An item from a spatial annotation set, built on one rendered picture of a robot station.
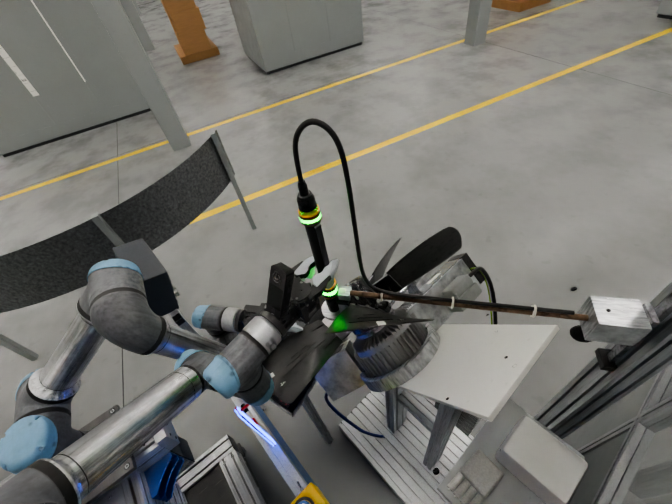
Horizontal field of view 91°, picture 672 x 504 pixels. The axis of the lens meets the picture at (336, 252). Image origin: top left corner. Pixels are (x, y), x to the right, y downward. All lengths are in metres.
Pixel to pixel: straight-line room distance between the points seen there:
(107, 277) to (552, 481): 1.20
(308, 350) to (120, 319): 0.46
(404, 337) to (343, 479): 1.23
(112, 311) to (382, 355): 0.66
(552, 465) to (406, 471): 0.96
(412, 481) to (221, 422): 1.13
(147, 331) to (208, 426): 1.53
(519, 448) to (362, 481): 1.09
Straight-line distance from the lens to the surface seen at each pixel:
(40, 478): 0.65
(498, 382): 0.78
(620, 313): 0.89
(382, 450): 2.00
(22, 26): 6.56
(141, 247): 1.45
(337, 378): 1.13
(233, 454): 2.00
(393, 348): 0.97
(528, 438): 1.16
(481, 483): 1.19
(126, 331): 0.88
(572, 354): 2.49
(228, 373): 0.68
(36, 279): 2.67
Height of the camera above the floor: 2.04
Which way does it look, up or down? 47 degrees down
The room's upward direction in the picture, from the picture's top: 11 degrees counter-clockwise
